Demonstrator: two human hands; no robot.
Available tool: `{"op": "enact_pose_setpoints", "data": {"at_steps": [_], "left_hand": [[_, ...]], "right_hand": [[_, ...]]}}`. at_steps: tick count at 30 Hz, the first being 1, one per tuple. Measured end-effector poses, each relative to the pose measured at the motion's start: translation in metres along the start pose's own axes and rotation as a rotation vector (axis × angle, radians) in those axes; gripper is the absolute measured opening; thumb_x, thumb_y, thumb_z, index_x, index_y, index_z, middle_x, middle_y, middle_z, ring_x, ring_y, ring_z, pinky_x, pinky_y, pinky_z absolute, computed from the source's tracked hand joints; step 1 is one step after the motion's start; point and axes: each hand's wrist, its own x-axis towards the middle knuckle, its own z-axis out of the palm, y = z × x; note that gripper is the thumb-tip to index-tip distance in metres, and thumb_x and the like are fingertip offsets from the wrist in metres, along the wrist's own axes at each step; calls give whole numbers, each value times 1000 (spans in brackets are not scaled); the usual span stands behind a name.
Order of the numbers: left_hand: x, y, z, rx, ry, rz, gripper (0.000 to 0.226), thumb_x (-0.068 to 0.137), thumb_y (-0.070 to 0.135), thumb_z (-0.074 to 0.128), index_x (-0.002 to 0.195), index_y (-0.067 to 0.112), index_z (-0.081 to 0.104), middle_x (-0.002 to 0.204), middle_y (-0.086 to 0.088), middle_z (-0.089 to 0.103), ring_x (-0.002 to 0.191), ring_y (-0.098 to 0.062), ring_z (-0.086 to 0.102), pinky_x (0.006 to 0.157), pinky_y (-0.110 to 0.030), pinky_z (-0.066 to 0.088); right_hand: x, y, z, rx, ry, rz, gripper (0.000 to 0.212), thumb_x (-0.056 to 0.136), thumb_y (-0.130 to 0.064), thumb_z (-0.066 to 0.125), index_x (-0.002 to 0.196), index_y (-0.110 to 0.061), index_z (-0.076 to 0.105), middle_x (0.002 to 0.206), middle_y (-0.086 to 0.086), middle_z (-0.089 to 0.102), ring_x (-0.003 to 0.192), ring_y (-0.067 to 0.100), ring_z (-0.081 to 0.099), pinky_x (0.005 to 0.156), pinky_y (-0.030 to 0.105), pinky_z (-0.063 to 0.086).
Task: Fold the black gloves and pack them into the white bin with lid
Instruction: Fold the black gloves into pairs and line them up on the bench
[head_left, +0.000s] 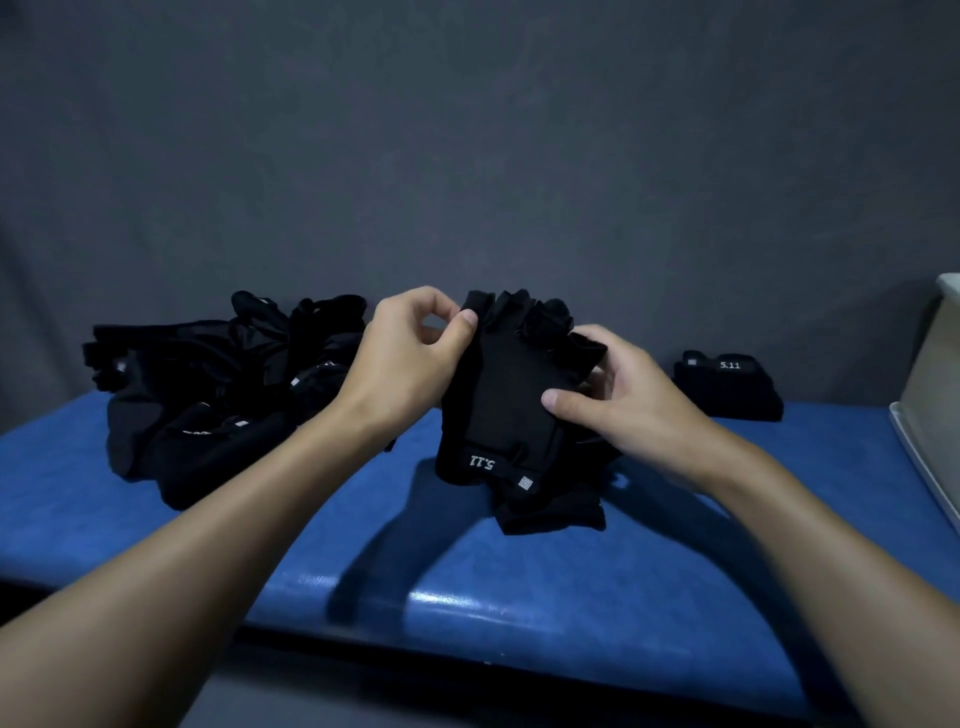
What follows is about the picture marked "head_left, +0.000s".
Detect person's left hand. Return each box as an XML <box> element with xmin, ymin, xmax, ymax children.
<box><xmin>333</xmin><ymin>285</ymin><xmax>480</xmax><ymax>445</ymax></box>

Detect person's right hand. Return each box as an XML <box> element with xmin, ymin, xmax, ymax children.
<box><xmin>541</xmin><ymin>323</ymin><xmax>730</xmax><ymax>493</ymax></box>

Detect pile of black gloves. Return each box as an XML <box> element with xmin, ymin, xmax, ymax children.
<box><xmin>82</xmin><ymin>290</ymin><xmax>399</xmax><ymax>512</ymax></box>

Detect white storage box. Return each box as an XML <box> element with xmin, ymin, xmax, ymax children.
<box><xmin>899</xmin><ymin>273</ymin><xmax>960</xmax><ymax>483</ymax></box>

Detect person's right forearm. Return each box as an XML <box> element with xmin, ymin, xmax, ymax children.
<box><xmin>693</xmin><ymin>442</ymin><xmax>960</xmax><ymax>728</ymax></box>

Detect person's left forearm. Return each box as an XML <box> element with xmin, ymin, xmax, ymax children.
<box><xmin>0</xmin><ymin>401</ymin><xmax>391</xmax><ymax>728</ymax></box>

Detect blue padded bench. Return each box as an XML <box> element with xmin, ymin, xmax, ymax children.
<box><xmin>0</xmin><ymin>389</ymin><xmax>960</xmax><ymax>725</ymax></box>

